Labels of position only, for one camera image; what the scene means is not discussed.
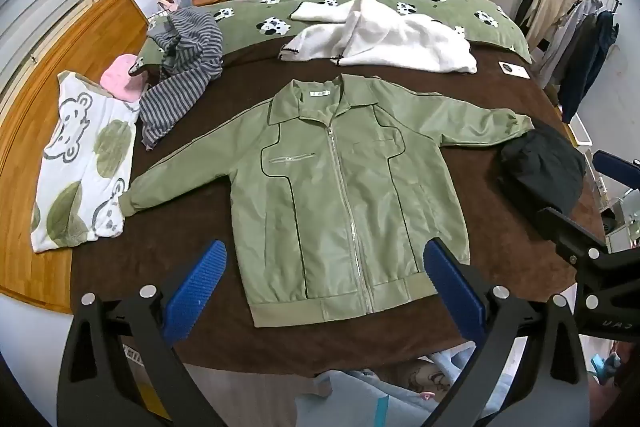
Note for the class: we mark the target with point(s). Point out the dark blue hanging garment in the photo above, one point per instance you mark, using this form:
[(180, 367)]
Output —
[(590, 62)]

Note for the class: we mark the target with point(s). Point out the grey hanging garment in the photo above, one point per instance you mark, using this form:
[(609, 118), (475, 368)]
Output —
[(570, 32)]

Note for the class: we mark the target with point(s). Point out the green zip jacket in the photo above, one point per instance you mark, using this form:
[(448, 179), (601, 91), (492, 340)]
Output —
[(320, 217)]

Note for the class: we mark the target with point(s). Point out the person's light blue clothing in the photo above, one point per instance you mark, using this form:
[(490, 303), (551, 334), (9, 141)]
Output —
[(360, 397)]

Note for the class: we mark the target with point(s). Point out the grey striped garment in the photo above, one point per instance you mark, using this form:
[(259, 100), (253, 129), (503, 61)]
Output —
[(185, 57)]

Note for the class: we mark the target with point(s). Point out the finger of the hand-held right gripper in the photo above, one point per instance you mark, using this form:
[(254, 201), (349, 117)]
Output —
[(617, 167), (560, 222)]

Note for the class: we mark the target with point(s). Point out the pink cloth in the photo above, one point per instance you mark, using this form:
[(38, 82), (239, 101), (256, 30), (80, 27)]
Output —
[(120, 79)]

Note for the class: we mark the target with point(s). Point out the white card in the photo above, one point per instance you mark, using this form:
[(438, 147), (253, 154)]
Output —
[(512, 69)]

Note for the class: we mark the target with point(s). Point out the white fluffy garment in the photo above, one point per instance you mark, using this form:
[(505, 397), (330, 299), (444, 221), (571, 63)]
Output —
[(390, 37)]

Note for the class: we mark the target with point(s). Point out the beige hanging coat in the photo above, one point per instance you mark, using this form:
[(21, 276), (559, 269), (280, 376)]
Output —
[(555, 2)]

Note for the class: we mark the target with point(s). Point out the brown bed sheet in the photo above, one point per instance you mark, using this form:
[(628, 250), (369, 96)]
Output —
[(240, 92)]

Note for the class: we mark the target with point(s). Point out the green cow-print blanket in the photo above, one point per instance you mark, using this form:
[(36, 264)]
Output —
[(250, 34)]

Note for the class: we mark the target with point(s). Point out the wooden bed headboard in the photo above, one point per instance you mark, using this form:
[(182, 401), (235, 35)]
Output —
[(75, 37)]

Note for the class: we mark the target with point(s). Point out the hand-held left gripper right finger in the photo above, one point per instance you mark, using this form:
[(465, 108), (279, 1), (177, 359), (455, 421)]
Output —
[(452, 292)]

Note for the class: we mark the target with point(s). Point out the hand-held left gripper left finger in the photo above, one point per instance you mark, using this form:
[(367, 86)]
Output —
[(200, 287)]

